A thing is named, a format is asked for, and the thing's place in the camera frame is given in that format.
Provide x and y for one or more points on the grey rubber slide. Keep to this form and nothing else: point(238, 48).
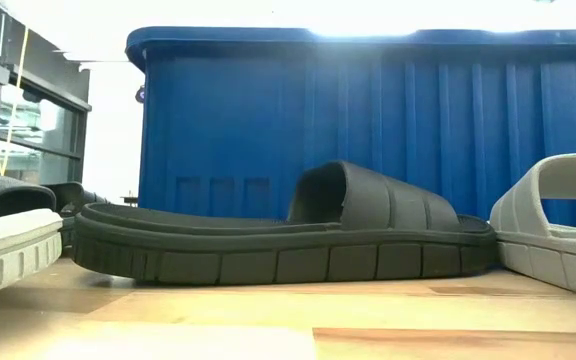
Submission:
point(523, 210)
point(8, 250)

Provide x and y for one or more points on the blue plastic bin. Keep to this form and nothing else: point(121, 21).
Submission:
point(228, 125)

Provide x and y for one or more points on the small dark round device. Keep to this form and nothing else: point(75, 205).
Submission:
point(139, 94)

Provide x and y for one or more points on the dark framed glass partition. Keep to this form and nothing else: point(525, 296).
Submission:
point(79, 145)

